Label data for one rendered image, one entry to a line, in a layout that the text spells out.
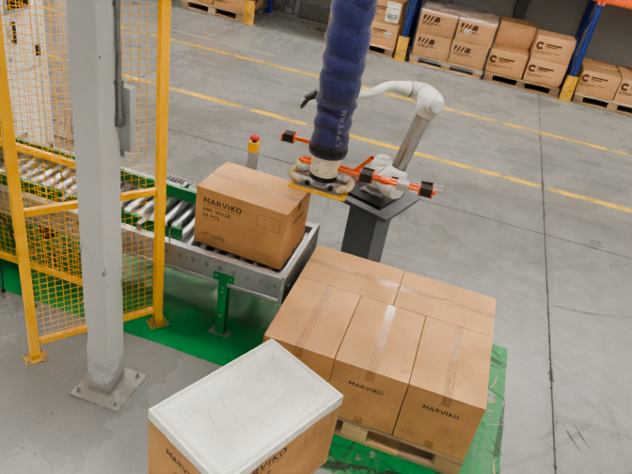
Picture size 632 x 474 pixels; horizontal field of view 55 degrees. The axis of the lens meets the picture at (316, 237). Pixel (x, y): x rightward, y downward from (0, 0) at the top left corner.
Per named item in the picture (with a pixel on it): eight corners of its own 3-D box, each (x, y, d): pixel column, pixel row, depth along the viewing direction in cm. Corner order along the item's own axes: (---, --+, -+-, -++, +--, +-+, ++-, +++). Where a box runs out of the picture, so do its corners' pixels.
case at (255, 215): (193, 240, 390) (197, 184, 368) (222, 213, 422) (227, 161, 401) (279, 270, 377) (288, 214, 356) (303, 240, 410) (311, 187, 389)
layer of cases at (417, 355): (256, 387, 348) (263, 335, 327) (309, 291, 431) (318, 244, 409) (463, 461, 328) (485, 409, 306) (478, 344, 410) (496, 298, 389)
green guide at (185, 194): (13, 149, 451) (12, 137, 447) (23, 144, 460) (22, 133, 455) (212, 209, 424) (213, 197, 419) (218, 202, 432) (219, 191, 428)
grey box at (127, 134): (91, 141, 281) (88, 78, 266) (98, 136, 286) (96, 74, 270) (130, 152, 278) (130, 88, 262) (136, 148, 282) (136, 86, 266)
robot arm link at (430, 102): (390, 190, 428) (402, 206, 410) (371, 185, 421) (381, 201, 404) (439, 88, 394) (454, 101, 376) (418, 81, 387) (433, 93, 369)
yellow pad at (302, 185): (287, 186, 355) (289, 179, 353) (292, 180, 364) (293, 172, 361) (343, 201, 351) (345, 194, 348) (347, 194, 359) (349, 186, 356)
